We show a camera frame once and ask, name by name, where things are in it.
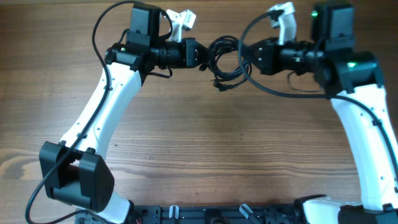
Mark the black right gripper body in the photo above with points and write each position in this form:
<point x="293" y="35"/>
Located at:
<point x="291" y="56"/>

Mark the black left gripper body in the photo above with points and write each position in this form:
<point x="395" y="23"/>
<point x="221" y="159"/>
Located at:
<point x="180" y="55"/>

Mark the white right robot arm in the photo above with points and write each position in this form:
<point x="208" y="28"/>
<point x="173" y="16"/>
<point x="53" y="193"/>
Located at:
<point x="354" y="84"/>

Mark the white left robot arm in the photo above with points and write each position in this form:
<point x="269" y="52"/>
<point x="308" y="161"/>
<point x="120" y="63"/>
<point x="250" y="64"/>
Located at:
<point x="74" y="169"/>

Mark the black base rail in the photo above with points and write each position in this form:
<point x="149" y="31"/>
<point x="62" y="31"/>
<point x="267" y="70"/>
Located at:
<point x="217" y="214"/>

